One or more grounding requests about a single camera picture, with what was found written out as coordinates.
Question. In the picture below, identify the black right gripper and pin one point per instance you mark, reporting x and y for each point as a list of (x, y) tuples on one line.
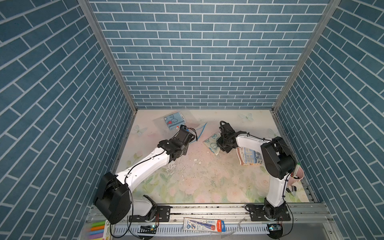
[(219, 143)]

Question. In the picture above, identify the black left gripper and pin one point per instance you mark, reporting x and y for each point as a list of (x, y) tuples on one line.
[(185, 150)]

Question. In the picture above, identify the clear vacuum bag blue zip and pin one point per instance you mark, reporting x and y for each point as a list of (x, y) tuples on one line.
[(190, 121)]

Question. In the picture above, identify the blue cartoon towel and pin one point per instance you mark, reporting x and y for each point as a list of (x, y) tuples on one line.
[(174, 121)]

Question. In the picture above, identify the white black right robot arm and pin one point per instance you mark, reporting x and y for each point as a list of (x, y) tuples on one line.
[(278, 158)]

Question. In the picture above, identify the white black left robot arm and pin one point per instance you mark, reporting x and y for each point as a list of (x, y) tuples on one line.
[(114, 196)]

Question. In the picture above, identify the pink pen holder cup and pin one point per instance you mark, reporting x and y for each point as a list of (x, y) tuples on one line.
[(296, 176)]

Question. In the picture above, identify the red blue toothbrush package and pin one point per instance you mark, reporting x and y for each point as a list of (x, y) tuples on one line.
[(204, 225)]

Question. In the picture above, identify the coloured marker pack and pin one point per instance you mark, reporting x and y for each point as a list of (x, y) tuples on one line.
[(99, 231)]

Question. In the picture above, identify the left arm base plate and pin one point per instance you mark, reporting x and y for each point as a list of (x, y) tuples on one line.
[(158, 213)]

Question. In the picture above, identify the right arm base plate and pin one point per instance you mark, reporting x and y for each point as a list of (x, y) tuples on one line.
[(260, 213)]

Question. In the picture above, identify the aluminium mounting rail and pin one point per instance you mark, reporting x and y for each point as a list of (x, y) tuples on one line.
[(233, 213)]

